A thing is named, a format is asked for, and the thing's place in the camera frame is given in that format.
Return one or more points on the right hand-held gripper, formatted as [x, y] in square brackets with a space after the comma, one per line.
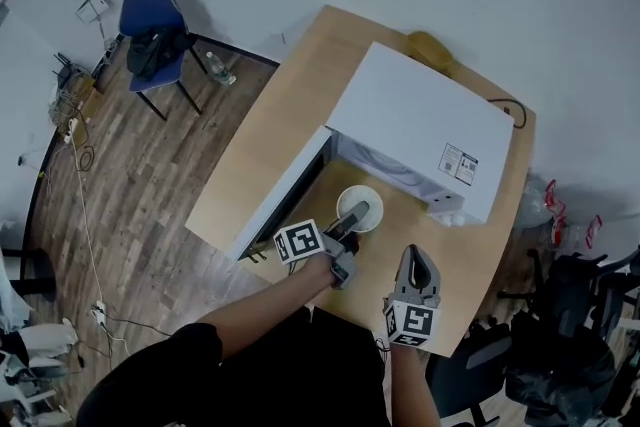
[415, 320]

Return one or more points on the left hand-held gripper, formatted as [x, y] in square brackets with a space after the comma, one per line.
[300, 240]

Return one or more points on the white bowl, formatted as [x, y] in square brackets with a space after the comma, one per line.
[375, 210]

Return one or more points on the white microwave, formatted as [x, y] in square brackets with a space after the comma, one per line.
[415, 115]

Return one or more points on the person's right forearm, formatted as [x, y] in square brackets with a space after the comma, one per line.
[412, 390]

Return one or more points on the person's left forearm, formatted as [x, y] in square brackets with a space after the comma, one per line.
[270, 310]

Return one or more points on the black office chair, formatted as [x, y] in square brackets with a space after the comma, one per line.
[580, 285]
[470, 370]

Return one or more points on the person's black clothing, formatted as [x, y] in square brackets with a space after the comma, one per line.
[300, 380]

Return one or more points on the black garbage bag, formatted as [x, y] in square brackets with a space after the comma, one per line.
[560, 375]

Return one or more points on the yellow round object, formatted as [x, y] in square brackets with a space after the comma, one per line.
[427, 47]

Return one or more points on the clear plastic water bottle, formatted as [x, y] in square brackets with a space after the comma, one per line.
[218, 67]

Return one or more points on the white power strip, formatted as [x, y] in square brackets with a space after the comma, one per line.
[99, 312]
[71, 129]

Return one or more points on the brown cardboard box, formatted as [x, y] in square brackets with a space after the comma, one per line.
[85, 100]

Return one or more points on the blue chair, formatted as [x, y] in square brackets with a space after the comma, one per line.
[147, 7]

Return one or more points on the black stool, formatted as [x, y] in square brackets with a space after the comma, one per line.
[35, 272]

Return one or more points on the black router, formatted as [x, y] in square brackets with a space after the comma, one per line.
[64, 72]

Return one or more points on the pile of white cloth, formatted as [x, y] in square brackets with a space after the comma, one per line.
[40, 345]

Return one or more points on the small white open box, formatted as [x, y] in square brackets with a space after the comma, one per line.
[92, 6]

